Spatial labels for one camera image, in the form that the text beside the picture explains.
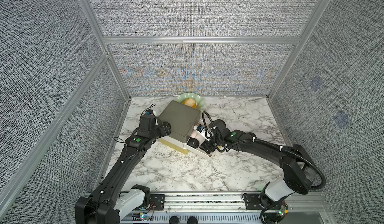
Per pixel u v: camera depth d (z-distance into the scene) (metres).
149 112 0.70
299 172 0.44
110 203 0.39
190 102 1.07
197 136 0.88
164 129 0.70
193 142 0.83
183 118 0.81
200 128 0.75
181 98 1.13
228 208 0.73
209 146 0.74
